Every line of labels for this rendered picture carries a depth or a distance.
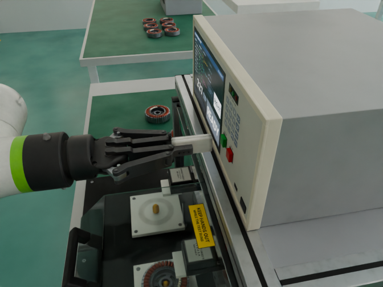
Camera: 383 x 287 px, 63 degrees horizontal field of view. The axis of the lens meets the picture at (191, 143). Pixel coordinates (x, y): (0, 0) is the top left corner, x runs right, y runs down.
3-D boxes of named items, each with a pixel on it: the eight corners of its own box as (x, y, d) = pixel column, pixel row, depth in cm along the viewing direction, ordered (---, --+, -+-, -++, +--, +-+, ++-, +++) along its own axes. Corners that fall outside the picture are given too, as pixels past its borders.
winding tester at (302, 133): (246, 232, 48) (265, 119, 36) (192, 95, 82) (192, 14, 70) (463, 196, 54) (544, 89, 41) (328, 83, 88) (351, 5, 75)
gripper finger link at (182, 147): (162, 147, 53) (164, 158, 50) (191, 143, 53) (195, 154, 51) (163, 154, 54) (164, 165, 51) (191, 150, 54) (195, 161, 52)
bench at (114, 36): (100, 152, 240) (78, 59, 194) (106, 59, 384) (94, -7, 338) (237, 136, 256) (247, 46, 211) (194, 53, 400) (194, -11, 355)
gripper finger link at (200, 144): (171, 140, 53) (172, 142, 52) (211, 135, 54) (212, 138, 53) (172, 154, 55) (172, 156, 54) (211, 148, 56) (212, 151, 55)
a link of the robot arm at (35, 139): (15, 155, 44) (29, 119, 51) (39, 210, 51) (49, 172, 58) (60, 150, 45) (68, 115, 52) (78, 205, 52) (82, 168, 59)
